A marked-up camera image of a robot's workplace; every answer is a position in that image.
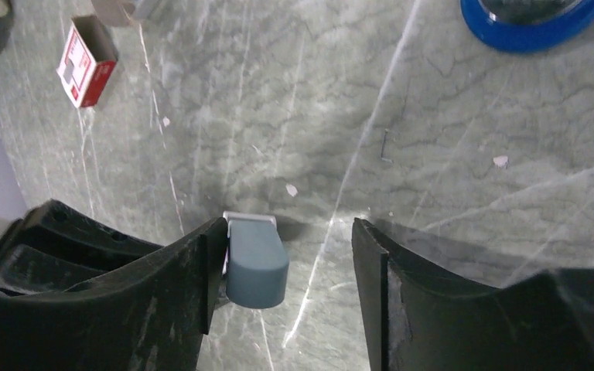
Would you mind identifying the blue stapler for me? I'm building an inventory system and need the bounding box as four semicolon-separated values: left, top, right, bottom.
459;0;594;54

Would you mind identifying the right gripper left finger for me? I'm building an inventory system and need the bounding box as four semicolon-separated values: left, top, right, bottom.
0;200;228;370

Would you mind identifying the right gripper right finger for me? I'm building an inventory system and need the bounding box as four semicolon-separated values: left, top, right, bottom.
352;219;594;370

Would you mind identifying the red white staple box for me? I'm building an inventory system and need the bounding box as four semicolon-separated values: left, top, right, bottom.
56;15;118;109

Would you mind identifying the staple tray with staples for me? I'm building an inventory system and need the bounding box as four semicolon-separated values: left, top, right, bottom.
90;0;162;27

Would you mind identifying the light blue eraser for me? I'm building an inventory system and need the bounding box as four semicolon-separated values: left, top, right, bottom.
223;211;289;309

